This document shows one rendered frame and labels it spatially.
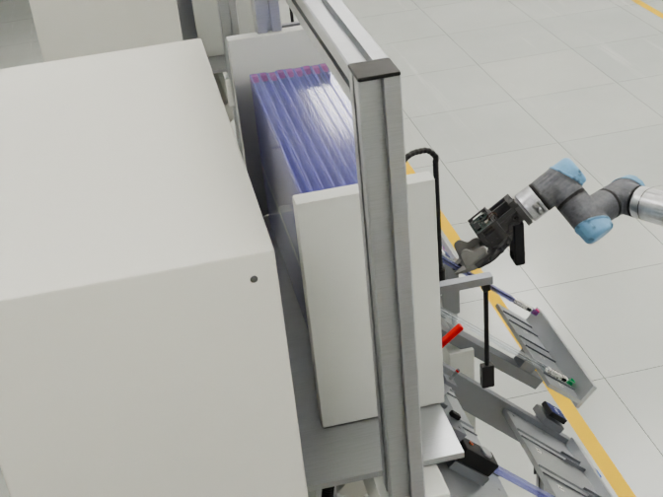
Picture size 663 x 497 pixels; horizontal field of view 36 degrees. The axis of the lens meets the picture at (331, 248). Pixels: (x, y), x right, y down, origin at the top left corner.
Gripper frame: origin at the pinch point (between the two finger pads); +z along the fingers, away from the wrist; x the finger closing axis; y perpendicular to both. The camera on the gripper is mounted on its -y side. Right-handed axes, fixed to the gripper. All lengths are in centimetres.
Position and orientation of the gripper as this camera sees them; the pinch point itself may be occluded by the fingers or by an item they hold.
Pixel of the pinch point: (460, 269)
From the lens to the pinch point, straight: 241.5
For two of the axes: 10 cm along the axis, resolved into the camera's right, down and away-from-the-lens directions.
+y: -6.2, -6.1, -4.9
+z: -7.6, 6.2, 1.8
